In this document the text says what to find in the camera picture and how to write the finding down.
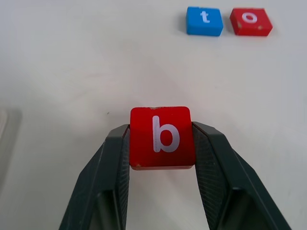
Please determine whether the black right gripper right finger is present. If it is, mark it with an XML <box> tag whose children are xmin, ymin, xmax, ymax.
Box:
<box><xmin>191</xmin><ymin>121</ymin><xmax>292</xmax><ymax>230</ymax></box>

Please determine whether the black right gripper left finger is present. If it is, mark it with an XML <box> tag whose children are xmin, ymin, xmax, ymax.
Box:
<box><xmin>59</xmin><ymin>124</ymin><xmax>131</xmax><ymax>230</ymax></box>

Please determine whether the red letter b block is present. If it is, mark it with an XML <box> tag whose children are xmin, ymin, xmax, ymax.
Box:
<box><xmin>129</xmin><ymin>106</ymin><xmax>196</xmax><ymax>171</ymax></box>

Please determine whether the blue letter t block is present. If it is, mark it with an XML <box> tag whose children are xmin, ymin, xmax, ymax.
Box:
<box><xmin>186</xmin><ymin>6</ymin><xmax>224</xmax><ymax>37</ymax></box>

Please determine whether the red letter o block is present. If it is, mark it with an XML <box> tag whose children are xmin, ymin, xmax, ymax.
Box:
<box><xmin>229</xmin><ymin>7</ymin><xmax>273</xmax><ymax>37</ymax></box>

